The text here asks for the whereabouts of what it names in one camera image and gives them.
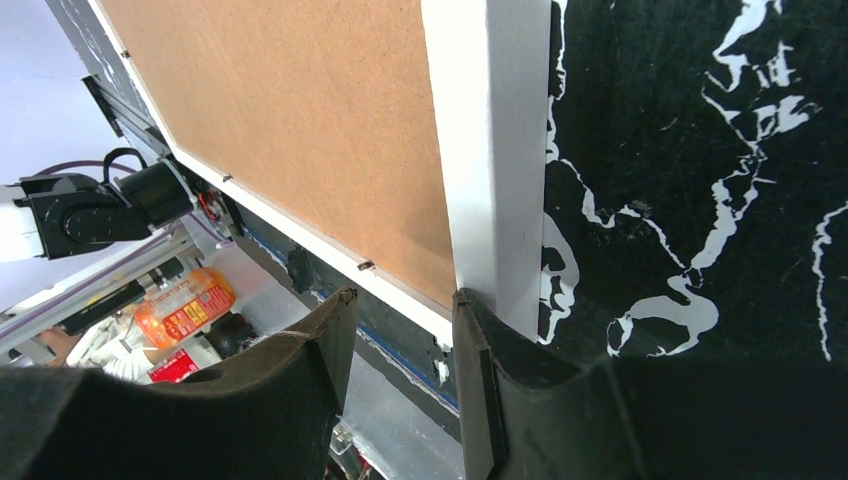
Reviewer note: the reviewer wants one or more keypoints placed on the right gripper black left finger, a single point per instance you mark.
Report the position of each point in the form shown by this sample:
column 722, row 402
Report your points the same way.
column 267, row 412

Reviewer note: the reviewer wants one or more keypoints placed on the white picture frame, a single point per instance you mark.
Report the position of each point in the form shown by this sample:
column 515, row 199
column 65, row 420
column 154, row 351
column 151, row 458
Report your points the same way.
column 488, row 69

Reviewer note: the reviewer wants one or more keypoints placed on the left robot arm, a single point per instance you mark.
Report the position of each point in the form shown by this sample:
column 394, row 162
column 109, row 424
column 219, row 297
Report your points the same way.
column 64, row 215

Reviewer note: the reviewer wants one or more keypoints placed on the red labelled packet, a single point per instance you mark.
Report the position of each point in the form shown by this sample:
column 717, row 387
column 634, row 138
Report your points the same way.
column 175, row 368

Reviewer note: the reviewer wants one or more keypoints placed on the orange labelled bottle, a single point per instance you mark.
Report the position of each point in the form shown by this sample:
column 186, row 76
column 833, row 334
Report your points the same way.
column 179, row 311

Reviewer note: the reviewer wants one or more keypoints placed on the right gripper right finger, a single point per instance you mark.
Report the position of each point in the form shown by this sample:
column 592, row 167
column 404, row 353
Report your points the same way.
column 527, row 414

